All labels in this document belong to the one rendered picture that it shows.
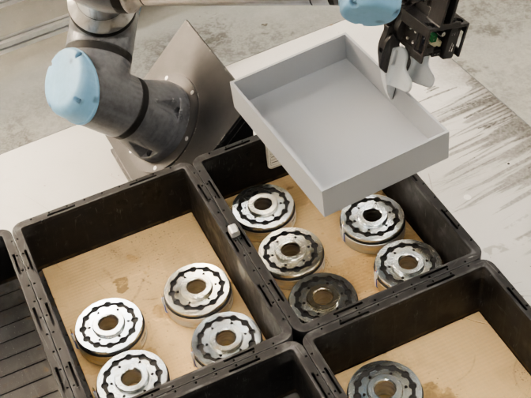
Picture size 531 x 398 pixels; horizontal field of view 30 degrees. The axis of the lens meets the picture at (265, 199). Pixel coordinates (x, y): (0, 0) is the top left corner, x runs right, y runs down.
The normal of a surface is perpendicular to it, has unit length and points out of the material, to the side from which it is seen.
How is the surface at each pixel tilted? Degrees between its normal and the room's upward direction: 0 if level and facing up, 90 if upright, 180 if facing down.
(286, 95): 2
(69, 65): 49
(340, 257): 0
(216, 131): 43
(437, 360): 0
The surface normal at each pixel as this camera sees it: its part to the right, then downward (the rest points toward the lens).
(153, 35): -0.08, -0.70
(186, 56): -0.67, -0.25
